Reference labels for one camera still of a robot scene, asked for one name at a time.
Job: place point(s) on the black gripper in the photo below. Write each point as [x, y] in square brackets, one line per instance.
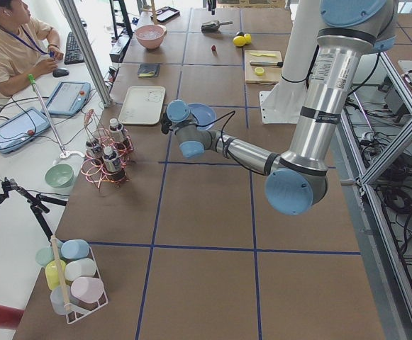
[164, 125]

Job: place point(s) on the lemon half slice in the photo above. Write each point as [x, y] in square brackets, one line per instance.
[259, 71]

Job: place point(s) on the blue teach pendant far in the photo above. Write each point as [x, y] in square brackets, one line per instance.
[68, 98]

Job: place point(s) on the grey yellow folded cloth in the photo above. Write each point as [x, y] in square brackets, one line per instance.
[148, 70]

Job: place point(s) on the green bowl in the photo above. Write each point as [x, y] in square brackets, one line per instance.
[59, 176]

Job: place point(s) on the blue teach pendant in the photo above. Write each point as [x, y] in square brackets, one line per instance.
[21, 129]
[68, 98]

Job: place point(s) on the blue plate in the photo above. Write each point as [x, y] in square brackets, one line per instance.
[204, 115]

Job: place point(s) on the pale green cup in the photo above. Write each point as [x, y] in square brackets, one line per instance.
[44, 256]

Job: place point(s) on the silver rod green tip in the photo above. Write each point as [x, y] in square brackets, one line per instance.
[64, 153]

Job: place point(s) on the black keyboard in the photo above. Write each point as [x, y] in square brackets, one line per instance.
[73, 53]

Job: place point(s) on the yellow lemon front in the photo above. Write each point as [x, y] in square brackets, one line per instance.
[239, 41]

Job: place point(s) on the aluminium frame post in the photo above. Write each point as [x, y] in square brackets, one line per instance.
[70, 11]

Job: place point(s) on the black computer mouse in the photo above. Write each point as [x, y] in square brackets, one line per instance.
[60, 72]

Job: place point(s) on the copper wire bottle rack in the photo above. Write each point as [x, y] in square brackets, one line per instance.
[96, 174]

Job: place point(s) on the tea bottle right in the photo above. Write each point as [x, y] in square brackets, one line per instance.
[116, 131]

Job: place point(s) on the pink bowl with ice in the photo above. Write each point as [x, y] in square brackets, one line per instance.
[151, 36]

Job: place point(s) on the steel muddler black tip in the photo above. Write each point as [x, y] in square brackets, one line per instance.
[266, 64]

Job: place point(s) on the wooden cutting board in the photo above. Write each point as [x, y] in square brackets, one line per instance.
[272, 74]

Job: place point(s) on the white wire cup rack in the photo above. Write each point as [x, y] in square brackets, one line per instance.
[83, 309]

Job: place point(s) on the white cup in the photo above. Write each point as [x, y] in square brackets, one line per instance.
[85, 267]

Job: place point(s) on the tea bottle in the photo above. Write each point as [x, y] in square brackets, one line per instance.
[116, 131]
[95, 151]
[112, 163]

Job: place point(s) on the yellow lemon rear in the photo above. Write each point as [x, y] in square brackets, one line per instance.
[247, 38]

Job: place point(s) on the yellow lemon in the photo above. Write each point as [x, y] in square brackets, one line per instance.
[247, 38]
[239, 41]

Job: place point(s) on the metal ice scoop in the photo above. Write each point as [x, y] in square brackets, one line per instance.
[213, 26]

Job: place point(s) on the cream bear tray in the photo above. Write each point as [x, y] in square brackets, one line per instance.
[142, 105]

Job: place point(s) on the tea bottle lower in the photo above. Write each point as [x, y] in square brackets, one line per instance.
[112, 163]

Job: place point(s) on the tea bottle left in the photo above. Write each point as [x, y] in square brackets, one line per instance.
[95, 151]

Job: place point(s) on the seated person beige shirt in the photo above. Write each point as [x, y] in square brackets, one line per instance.
[27, 46]

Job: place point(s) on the grey blue cup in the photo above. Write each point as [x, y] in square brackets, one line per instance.
[57, 300]

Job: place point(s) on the yellow plastic knife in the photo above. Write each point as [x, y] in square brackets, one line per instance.
[256, 54]

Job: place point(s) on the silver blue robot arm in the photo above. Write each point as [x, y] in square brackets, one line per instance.
[296, 179]

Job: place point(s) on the blue teach pendant near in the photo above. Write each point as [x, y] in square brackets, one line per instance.
[21, 129]

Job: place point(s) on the yellow cup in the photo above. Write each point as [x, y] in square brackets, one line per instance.
[51, 275]

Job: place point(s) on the wooden rack handle stick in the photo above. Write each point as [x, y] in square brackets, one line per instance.
[60, 273]

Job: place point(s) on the pink cup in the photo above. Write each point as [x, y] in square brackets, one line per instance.
[87, 289]

